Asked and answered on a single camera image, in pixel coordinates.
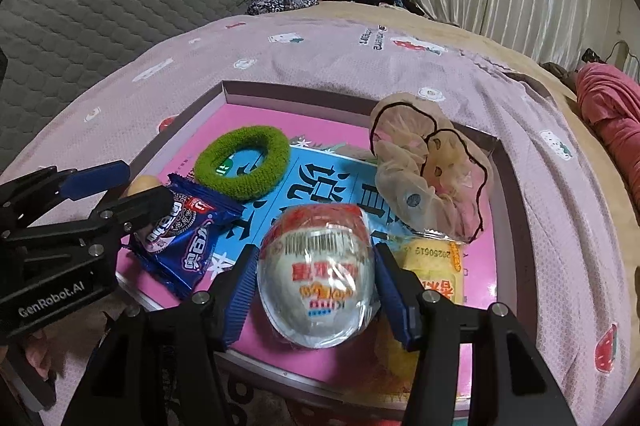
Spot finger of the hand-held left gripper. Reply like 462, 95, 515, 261
0, 161, 132, 227
87, 186, 174, 239

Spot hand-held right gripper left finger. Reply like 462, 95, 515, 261
75, 246, 261, 426

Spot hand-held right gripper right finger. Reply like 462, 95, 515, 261
372, 242, 576, 426

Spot walnut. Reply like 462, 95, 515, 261
127, 176, 163, 197

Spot yellow cake packet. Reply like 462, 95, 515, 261
375, 231, 472, 399

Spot blue cookie packet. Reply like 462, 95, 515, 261
125, 173, 246, 301

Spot white and red toy egg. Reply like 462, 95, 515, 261
257, 203, 376, 349

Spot dark grey shallow box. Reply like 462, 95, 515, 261
115, 80, 538, 413

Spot beige sheer hair scrunchie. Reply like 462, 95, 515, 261
369, 98, 493, 243

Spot green fuzzy hair scrunchie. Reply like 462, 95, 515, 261
194, 126, 291, 201

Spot pink strawberry printed blanket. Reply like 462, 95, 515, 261
0, 13, 636, 426

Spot dark floral cloth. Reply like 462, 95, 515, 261
247, 0, 319, 17

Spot dark olive cloth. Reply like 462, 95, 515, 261
542, 62, 577, 82

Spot pink quilt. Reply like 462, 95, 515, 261
575, 63, 640, 187

